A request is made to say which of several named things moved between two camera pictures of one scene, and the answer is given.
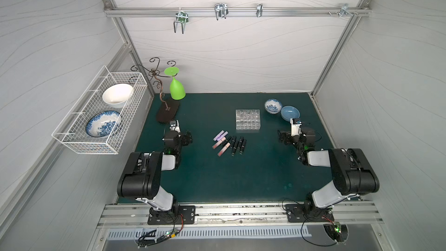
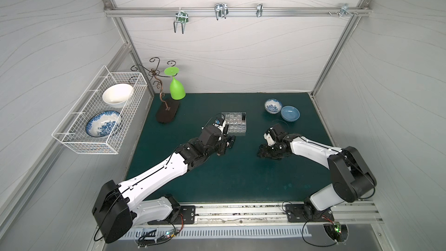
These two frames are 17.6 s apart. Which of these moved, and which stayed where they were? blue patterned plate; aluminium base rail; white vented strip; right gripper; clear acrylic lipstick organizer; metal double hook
Moved: clear acrylic lipstick organizer; right gripper
Stayed: white vented strip; metal double hook; blue patterned plate; aluminium base rail
